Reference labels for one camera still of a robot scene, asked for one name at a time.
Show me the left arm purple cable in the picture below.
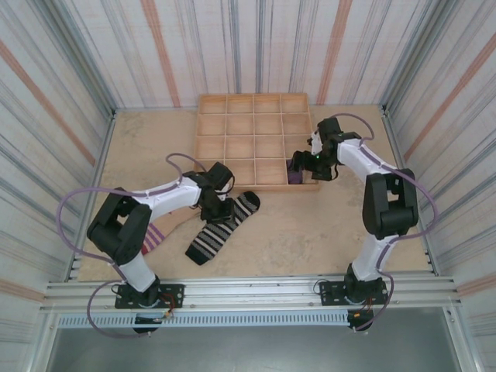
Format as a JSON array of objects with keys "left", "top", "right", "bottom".
[{"left": 56, "top": 153, "right": 208, "bottom": 340}]

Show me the wooden compartment tray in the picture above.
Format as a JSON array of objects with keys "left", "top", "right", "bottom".
[{"left": 189, "top": 92, "right": 322, "bottom": 195}]

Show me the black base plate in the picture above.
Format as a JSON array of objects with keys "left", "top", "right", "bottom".
[
  {"left": 318, "top": 281, "right": 390, "bottom": 307},
  {"left": 115, "top": 284, "right": 185, "bottom": 310}
]

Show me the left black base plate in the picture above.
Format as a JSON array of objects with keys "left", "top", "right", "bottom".
[{"left": 115, "top": 284, "right": 185, "bottom": 310}]

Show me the black white striped sock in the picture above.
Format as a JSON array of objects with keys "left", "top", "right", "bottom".
[{"left": 184, "top": 191, "right": 261, "bottom": 267}]

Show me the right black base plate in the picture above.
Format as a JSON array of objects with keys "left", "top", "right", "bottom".
[{"left": 318, "top": 281, "right": 390, "bottom": 307}]

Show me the aluminium mounting rail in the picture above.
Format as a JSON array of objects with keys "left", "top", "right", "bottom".
[{"left": 38, "top": 274, "right": 464, "bottom": 314}]

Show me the beige sock with red toe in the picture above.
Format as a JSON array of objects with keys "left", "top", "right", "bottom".
[{"left": 141, "top": 208, "right": 202, "bottom": 255}]

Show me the slotted grey cable duct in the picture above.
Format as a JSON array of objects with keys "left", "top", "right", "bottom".
[{"left": 52, "top": 311, "right": 352, "bottom": 329}]

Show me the purple sock with orange stripe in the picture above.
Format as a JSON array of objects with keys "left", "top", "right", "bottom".
[{"left": 287, "top": 160, "right": 305, "bottom": 185}]

